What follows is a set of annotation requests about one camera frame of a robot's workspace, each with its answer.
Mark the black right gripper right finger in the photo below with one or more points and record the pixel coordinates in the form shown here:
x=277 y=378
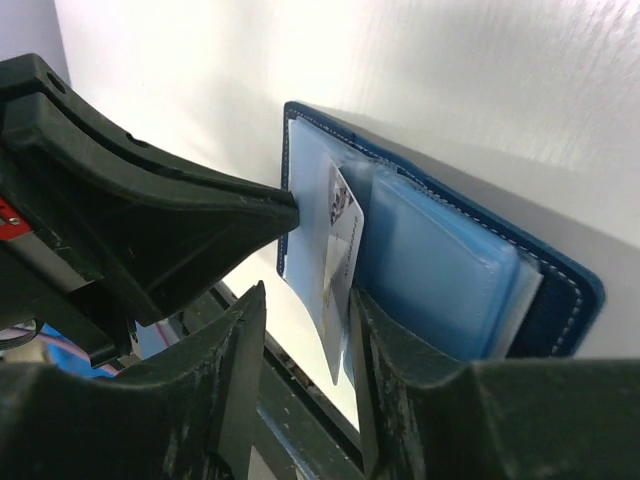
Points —
x=425 y=415

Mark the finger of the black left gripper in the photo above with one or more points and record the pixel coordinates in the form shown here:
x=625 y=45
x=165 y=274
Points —
x=153 y=230

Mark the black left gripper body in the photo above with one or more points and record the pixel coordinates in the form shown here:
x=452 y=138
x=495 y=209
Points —
x=72 y=248

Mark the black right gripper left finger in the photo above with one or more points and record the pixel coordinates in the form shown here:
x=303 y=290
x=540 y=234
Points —
x=58 y=426

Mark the blue leather card holder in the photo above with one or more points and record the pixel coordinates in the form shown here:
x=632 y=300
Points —
x=453 y=273

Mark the silver card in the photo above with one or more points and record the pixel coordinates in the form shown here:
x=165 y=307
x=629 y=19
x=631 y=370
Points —
x=346 y=223

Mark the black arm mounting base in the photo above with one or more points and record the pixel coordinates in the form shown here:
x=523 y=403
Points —
x=300 y=400

